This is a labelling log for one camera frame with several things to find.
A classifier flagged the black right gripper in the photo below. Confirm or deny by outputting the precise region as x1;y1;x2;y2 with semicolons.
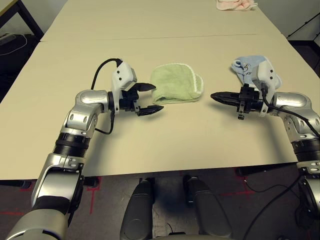
210;83;265;121

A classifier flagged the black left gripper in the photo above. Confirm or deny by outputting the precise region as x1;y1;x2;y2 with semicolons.
119;82;165;117

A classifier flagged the green towel white trim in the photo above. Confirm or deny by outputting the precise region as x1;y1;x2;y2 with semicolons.
149;63;205;105

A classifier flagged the folded blue towel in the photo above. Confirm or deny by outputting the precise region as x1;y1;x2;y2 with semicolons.
230;55;283;90

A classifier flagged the pink towel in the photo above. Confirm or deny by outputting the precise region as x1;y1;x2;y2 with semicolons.
216;0;258;11

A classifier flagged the black side table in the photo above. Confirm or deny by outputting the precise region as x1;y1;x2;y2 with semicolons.
287;37;320;73

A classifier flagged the black tripod stand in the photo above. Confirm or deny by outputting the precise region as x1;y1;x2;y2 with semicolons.
286;11;320;40

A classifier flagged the grey left robot leg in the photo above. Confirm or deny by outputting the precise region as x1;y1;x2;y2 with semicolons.
119;178;156;240

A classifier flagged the grey robot leg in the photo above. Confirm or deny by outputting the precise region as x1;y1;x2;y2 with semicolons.
119;178;156;240
183;174;233;240

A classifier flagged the grey right robot leg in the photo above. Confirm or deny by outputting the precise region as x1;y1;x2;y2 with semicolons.
183;174;233;240

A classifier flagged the grey power adapter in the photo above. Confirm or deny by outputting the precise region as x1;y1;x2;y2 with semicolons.
0;33;16;45

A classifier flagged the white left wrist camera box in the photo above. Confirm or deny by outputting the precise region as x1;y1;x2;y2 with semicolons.
109;61;138;116

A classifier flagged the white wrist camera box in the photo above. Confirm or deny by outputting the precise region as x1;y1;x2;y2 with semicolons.
109;61;138;116
251;59;277;118

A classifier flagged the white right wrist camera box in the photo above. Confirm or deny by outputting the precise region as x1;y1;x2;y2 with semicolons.
251;59;277;118

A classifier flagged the thin black floor cable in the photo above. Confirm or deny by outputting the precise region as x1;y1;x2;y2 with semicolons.
244;178;301;193

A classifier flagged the thin white cable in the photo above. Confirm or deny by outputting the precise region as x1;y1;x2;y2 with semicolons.
0;33;28;56

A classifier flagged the wooden side desk black frame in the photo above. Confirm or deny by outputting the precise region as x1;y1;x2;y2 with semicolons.
0;0;45;42

